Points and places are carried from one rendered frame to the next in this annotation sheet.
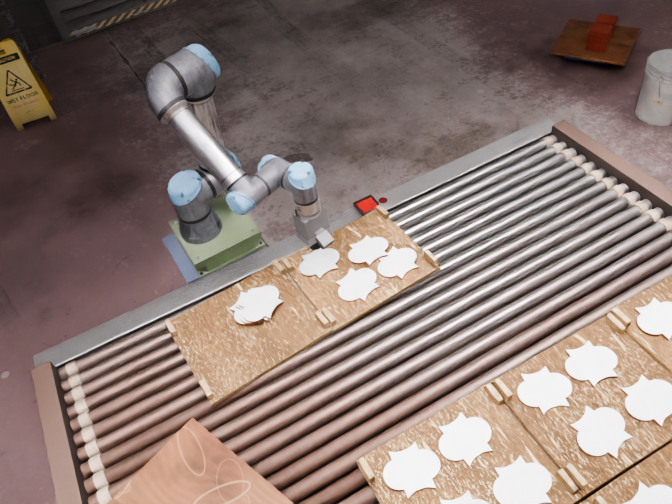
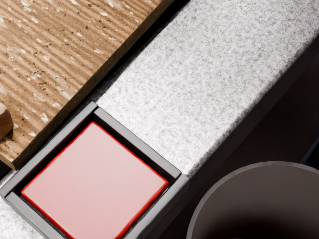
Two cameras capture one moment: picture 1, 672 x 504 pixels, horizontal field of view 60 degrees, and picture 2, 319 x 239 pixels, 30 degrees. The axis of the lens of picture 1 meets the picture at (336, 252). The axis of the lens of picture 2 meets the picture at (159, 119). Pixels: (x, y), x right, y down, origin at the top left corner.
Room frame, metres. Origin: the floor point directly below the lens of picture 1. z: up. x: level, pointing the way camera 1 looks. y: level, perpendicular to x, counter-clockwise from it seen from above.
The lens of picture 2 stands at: (1.65, -0.17, 1.24)
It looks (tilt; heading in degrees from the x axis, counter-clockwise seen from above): 64 degrees down; 149
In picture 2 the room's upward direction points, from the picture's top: 4 degrees clockwise
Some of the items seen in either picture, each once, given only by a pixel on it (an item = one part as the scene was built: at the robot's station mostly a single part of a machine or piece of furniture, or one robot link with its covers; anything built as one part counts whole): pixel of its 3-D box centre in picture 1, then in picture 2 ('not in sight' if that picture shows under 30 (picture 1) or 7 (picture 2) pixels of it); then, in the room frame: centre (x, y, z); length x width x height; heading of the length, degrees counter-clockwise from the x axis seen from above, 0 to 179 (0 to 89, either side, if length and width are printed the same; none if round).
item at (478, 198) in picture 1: (350, 261); not in sight; (1.31, -0.04, 0.90); 1.95 x 0.05 x 0.05; 111
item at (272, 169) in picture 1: (274, 174); not in sight; (1.36, 0.14, 1.29); 0.11 x 0.11 x 0.08; 42
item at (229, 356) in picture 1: (247, 327); not in sight; (1.09, 0.31, 0.93); 0.41 x 0.35 x 0.02; 116
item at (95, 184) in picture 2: (367, 206); (96, 190); (1.54, -0.14, 0.92); 0.06 x 0.06 x 0.01; 21
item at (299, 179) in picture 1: (302, 183); not in sight; (1.30, 0.06, 1.29); 0.09 x 0.08 x 0.11; 42
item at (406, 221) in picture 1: (343, 252); not in sight; (1.36, -0.02, 0.90); 1.95 x 0.05 x 0.05; 111
